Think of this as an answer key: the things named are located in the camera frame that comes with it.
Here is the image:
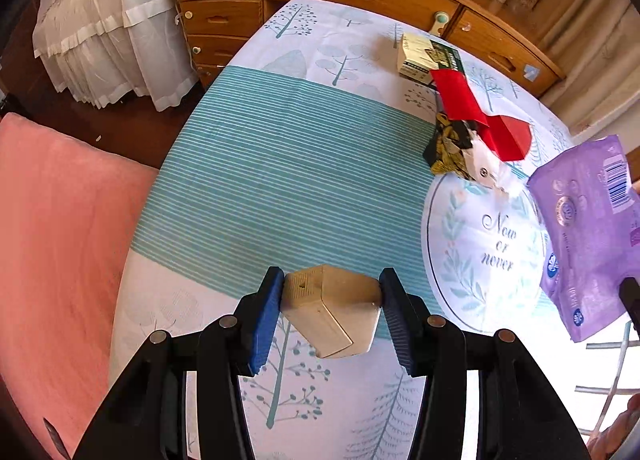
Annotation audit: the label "pink pyjama legs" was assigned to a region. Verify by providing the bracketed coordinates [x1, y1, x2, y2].
[587, 394, 640, 460]

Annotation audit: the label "cream lace furniture cover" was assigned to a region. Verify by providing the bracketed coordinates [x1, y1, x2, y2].
[32, 0, 196, 112]

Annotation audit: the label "pink bed blanket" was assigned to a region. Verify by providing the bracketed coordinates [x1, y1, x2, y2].
[1, 114, 157, 459]

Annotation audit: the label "crumpled gold black wrapper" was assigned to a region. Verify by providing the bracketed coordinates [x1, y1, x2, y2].
[423, 113, 510, 193]

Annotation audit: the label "beige curtain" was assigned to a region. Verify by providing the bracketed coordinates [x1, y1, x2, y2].
[542, 0, 639, 149]

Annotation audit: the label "beige cardboard box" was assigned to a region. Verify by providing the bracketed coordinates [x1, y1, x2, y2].
[280, 264, 382, 358]

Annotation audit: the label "purple plastic wrapper bag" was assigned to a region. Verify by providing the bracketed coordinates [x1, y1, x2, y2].
[527, 135, 639, 342]

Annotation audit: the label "tree-print teal tablecloth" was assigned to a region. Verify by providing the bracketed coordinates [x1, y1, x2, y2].
[108, 0, 640, 460]

